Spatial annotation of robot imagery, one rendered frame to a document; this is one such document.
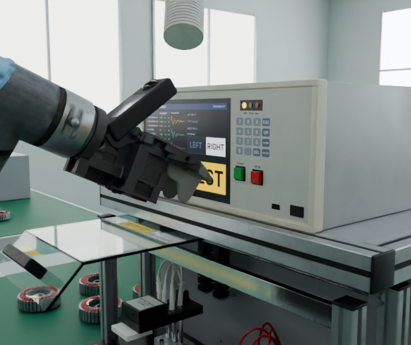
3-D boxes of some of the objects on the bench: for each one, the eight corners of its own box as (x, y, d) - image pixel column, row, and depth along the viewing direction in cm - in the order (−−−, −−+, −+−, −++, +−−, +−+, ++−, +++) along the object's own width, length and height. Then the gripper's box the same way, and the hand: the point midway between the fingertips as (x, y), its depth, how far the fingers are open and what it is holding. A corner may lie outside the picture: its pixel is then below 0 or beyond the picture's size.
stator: (72, 294, 142) (71, 282, 141) (90, 281, 153) (90, 270, 152) (107, 298, 139) (107, 285, 139) (124, 285, 150) (124, 273, 149)
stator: (126, 307, 133) (126, 294, 133) (119, 324, 122) (118, 310, 122) (85, 307, 133) (84, 294, 133) (74, 324, 122) (73, 310, 122)
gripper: (51, 167, 62) (177, 215, 75) (82, 174, 55) (215, 226, 68) (76, 105, 63) (195, 163, 76) (109, 104, 56) (234, 169, 69)
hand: (204, 172), depth 72 cm, fingers closed
